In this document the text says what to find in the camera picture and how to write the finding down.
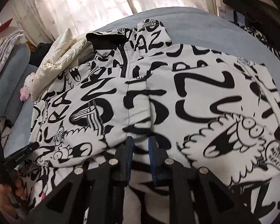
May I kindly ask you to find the black white graffiti print jacket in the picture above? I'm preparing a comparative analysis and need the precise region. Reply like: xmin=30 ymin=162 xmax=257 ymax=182
xmin=19 ymin=19 xmax=280 ymax=223

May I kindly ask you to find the person's left hand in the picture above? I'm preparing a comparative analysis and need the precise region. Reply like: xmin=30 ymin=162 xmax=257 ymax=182
xmin=0 ymin=171 xmax=27 ymax=223

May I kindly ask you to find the pink white kitty plush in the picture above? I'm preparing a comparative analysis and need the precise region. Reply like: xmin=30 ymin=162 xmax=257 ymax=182
xmin=20 ymin=72 xmax=36 ymax=102

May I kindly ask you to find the black garment by window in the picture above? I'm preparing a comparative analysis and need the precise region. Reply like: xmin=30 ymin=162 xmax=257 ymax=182
xmin=29 ymin=43 xmax=52 ymax=67

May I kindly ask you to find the folded purple floral blanket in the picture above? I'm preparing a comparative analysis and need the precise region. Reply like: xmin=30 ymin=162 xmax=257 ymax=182
xmin=0 ymin=30 xmax=25 ymax=73

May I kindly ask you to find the folded cream puffer jacket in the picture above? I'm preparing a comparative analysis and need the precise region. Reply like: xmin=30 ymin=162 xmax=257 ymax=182
xmin=30 ymin=28 xmax=93 ymax=102

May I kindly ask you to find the white floral curtain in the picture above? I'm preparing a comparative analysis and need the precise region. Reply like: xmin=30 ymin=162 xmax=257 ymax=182
xmin=11 ymin=0 xmax=217 ymax=45

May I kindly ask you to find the blue bed blanket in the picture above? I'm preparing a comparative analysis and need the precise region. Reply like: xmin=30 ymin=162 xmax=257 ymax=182
xmin=4 ymin=7 xmax=280 ymax=156

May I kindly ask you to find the black white patterned hanging garment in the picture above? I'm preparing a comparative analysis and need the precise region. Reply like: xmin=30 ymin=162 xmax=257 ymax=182
xmin=240 ymin=26 xmax=280 ymax=60

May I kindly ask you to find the wooden desk shelf unit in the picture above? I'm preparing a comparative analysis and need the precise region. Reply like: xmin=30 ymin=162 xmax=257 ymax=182
xmin=218 ymin=0 xmax=280 ymax=27

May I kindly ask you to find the red wall shelf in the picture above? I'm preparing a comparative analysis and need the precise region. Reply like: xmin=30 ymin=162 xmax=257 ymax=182
xmin=0 ymin=18 xmax=13 ymax=33

